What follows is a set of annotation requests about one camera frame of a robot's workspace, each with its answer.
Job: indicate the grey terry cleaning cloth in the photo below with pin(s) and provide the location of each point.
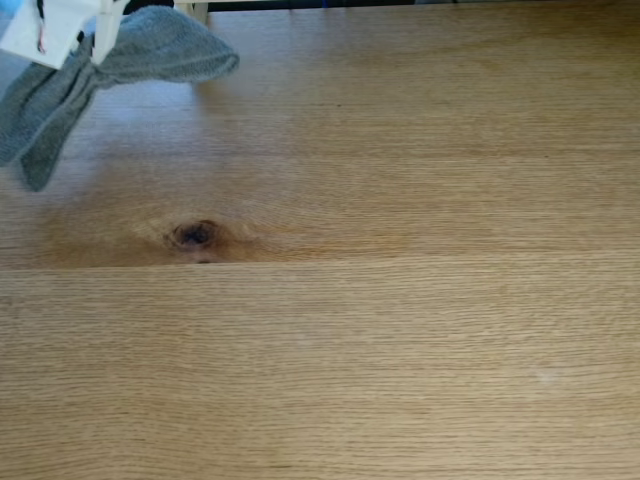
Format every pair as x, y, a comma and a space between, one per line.
150, 50

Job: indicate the cream wooden stand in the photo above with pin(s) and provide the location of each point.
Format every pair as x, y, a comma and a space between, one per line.
197, 7

